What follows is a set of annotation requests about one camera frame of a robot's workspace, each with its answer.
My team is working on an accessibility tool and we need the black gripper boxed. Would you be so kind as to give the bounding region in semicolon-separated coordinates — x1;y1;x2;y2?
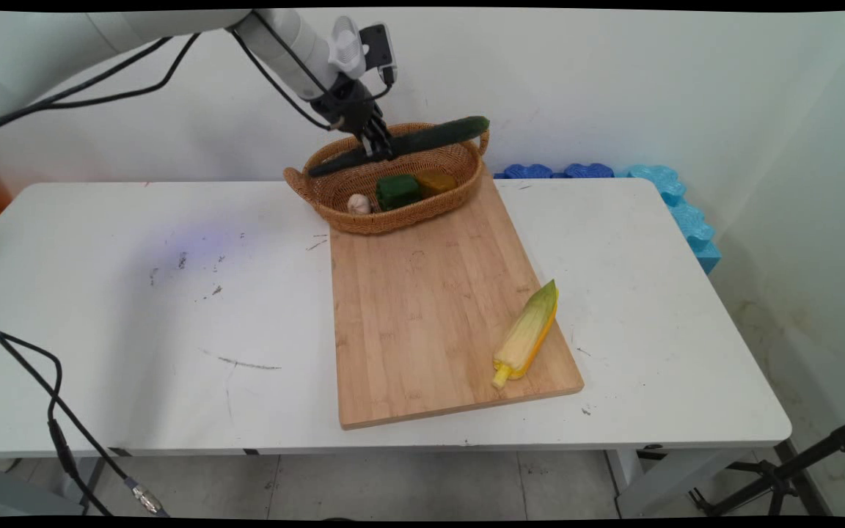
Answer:
311;77;397;161

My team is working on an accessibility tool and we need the green bell pepper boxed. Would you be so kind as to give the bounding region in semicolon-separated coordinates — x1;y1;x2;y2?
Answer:
375;174;423;213

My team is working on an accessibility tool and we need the dark green cucumber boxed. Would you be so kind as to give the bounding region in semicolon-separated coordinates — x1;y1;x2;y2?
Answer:
307;116;491;178

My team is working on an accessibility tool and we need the brown yellow potato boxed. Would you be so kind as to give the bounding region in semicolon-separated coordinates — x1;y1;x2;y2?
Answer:
415;169;458;197

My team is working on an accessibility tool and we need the bamboo cutting board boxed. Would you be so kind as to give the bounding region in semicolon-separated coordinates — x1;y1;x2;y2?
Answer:
329;175;585;431

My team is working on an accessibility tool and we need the yellow corn cob with husk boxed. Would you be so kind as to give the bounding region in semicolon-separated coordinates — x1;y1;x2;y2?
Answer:
492;279;560;390

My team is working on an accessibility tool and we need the light blue foam mat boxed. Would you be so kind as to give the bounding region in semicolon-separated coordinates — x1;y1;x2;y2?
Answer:
613;164;723;275

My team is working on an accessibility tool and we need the white table leg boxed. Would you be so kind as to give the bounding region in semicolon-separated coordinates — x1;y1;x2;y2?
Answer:
606;447;735;518
0;458;89;518

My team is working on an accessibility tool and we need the black tripod stand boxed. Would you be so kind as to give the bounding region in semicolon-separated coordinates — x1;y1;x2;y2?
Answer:
639;414;845;518

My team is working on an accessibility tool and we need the woven wicker basket with handles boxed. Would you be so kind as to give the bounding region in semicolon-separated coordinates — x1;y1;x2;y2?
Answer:
283;122;491;235

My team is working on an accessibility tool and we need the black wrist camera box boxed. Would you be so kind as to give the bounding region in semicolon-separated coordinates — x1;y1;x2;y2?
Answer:
359;23;398;86

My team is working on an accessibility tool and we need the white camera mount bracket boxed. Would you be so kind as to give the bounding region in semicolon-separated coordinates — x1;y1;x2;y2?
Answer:
329;16;369;78

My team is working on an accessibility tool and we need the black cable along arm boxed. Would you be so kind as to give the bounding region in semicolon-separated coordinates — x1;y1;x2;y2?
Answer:
0;10;395;140

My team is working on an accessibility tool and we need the black cable with metal connector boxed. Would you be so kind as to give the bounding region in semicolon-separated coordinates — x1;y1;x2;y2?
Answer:
0;308;168;518

